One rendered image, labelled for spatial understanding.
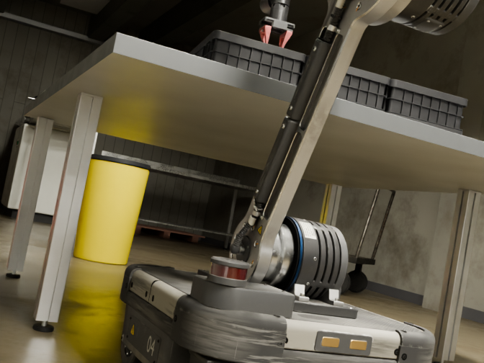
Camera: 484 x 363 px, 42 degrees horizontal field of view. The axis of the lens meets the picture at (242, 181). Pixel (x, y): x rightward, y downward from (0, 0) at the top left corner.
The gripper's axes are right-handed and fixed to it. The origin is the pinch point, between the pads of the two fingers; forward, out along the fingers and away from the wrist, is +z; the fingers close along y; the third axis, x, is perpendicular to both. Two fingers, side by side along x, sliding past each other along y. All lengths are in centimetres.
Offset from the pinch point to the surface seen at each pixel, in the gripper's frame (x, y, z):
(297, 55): 9.3, -5.5, 2.2
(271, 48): 9.5, 3.3, 2.2
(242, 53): 8.6, 11.6, 5.6
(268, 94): 63, 18, 27
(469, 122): -220, -226, -47
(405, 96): 7.2, -44.8, 6.0
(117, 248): -192, 18, 84
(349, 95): 7.7, -25.3, 10.0
